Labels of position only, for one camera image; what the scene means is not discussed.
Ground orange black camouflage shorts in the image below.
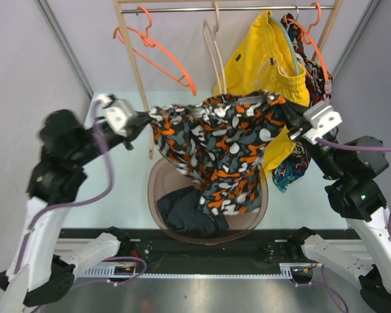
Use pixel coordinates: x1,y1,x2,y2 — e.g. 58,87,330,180
149,90,306,216

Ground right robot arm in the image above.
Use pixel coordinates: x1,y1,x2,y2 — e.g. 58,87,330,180
282,102,391,312

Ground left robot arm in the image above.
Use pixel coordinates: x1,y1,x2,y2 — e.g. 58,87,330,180
0,108,149,312

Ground colourful patterned shorts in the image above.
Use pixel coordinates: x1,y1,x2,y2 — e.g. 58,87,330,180
272,13,333,192

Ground yellow shorts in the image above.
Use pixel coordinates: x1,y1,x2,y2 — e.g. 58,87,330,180
202,11,309,179

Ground orange hanger right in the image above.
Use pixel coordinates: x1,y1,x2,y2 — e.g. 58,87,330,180
287,2,328,81

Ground dark navy shorts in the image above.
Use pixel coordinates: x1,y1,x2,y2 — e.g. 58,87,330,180
156,186,229,237

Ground teal hanger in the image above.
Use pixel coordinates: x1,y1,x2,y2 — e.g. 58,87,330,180
268,15,300,76

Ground beige wooden hanger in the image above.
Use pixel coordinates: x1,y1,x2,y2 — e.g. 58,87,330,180
202,1,227,94

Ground translucent pink laundry basket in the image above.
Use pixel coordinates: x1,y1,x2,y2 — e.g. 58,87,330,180
147,158,268,245

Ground metal hanging rod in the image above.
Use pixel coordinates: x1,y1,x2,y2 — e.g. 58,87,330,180
121,5,336,14

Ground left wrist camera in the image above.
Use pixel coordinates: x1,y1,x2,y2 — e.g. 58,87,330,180
97,94,138,138

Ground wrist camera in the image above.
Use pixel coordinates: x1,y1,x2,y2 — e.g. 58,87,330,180
97,94,138,138
302,101,342,145

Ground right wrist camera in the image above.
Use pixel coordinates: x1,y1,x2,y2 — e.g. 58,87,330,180
302,101,342,145

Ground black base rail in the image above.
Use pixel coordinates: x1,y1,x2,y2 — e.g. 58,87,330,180
58,228,369,275

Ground wooden clothes rack frame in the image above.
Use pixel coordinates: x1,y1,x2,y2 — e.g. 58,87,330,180
112,0,345,160

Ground white cable duct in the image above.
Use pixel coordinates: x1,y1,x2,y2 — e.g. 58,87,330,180
80,263,312,280

